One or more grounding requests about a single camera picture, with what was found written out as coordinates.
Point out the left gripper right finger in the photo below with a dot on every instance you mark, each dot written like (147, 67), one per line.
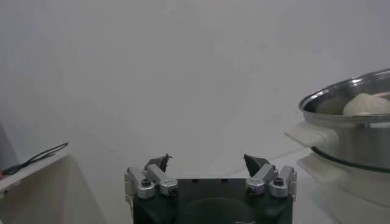
(263, 179)

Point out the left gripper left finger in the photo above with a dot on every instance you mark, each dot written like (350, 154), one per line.
(150, 179)

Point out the white steamed baozi bun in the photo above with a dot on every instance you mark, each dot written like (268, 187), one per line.
(368, 106)

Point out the stainless steel steamer basket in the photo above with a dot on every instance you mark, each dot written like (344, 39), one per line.
(359, 143)

